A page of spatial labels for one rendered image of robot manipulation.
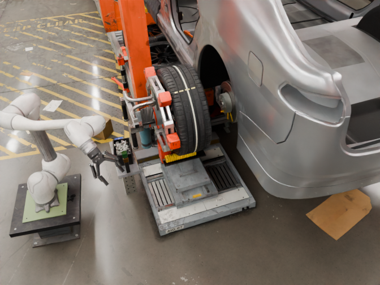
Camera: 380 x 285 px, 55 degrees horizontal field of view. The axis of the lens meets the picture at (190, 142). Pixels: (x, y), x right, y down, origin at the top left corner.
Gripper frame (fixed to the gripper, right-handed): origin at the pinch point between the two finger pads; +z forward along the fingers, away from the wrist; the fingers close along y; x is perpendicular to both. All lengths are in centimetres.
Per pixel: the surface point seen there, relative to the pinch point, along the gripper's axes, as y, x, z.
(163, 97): 46, 34, -19
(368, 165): 116, 0, 81
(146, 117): 27.3, 36.5, -16.2
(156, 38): 30, 251, -94
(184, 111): 49, 39, -3
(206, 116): 57, 45, 9
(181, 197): -9, 80, 48
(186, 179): 1, 90, 41
